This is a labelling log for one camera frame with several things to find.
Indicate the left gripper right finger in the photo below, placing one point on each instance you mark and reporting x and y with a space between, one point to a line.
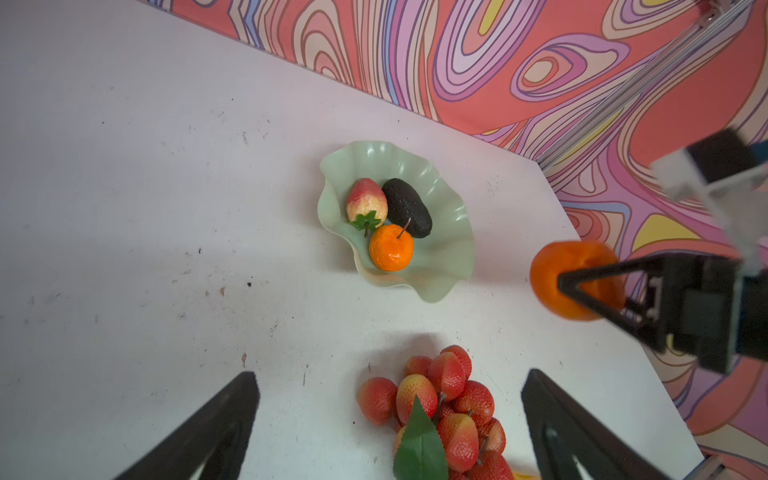
567 439

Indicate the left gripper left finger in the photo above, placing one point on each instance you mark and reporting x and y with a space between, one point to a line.
212 443

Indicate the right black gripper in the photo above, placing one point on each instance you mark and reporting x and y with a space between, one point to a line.
711 307

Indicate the red lychee bunch with leaf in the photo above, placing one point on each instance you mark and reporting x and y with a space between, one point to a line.
445 421

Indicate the dark fake avocado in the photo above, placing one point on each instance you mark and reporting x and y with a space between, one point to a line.
406 209

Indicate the small orange tangerine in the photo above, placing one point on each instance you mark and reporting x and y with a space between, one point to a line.
391 248

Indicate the red yellow fake peach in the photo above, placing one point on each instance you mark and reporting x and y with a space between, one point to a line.
366 206

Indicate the green scalloped fruit bowl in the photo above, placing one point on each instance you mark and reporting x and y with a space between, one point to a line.
442 259

